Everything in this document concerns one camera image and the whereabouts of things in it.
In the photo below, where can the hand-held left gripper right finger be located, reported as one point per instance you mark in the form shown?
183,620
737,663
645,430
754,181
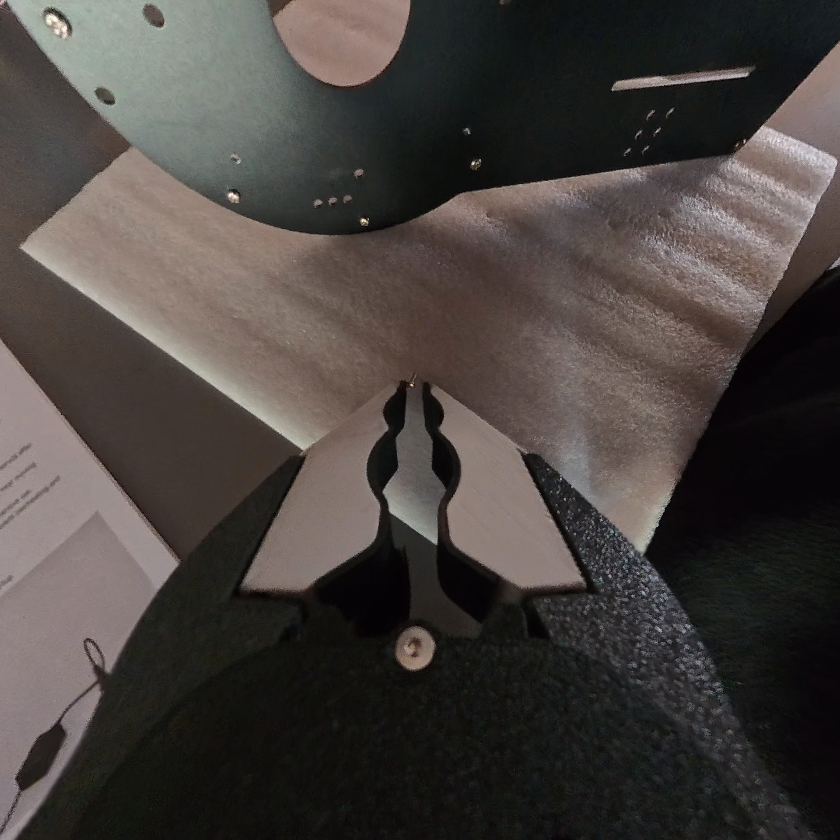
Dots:
512,518

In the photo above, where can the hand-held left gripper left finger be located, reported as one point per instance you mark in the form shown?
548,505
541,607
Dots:
315,518

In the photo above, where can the black metal base plate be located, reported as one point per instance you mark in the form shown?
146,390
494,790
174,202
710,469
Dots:
525,98

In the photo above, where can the white foam sheet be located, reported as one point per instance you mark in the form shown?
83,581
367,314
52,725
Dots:
394,295

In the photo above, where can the person's black top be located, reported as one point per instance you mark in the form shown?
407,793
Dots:
754,590

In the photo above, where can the instruction booklet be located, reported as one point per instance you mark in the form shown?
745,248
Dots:
52,525

